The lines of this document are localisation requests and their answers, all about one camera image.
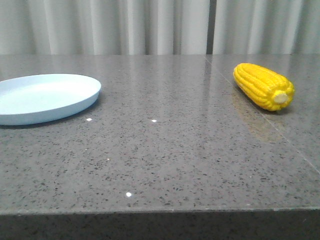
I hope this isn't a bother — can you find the yellow corn cob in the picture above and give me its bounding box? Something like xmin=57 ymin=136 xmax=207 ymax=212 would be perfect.
xmin=233 ymin=63 xmax=295 ymax=112

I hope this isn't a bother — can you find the light blue round plate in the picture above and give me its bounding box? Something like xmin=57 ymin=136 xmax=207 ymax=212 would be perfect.
xmin=0 ymin=73 xmax=102 ymax=126

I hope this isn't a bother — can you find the grey pleated curtain right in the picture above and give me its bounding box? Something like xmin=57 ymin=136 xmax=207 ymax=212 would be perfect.
xmin=212 ymin=0 xmax=320 ymax=55

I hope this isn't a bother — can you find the grey pleated curtain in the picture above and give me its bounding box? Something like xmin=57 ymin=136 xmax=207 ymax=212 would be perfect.
xmin=0 ymin=0 xmax=211 ymax=55
xmin=212 ymin=0 xmax=320 ymax=55

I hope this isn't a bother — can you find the grey pleated curtain left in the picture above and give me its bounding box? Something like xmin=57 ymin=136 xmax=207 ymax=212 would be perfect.
xmin=0 ymin=0 xmax=211 ymax=55

